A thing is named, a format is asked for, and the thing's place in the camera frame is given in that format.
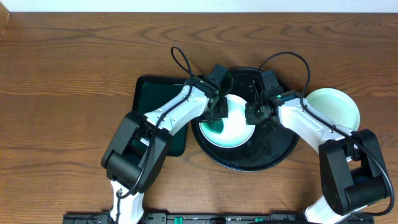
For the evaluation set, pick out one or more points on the green sponge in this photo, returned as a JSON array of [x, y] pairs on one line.
[[215, 126]]

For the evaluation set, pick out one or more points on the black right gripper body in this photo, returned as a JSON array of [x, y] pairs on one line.
[[254, 114]]

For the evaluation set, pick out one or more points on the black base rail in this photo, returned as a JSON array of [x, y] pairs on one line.
[[184, 218]]

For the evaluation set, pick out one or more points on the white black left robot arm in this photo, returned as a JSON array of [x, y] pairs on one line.
[[141, 143]]

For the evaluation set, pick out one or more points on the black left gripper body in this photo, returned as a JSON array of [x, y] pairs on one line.
[[219, 109]]

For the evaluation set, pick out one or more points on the mint green plate front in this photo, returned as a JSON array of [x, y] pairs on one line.
[[337, 106]]

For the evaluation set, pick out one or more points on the round black tray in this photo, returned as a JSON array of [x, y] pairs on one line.
[[269, 144]]

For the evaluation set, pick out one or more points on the dark green rectangular tray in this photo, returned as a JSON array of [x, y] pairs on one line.
[[153, 92]]

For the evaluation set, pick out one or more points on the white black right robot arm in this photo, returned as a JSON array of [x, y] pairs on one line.
[[354, 178]]

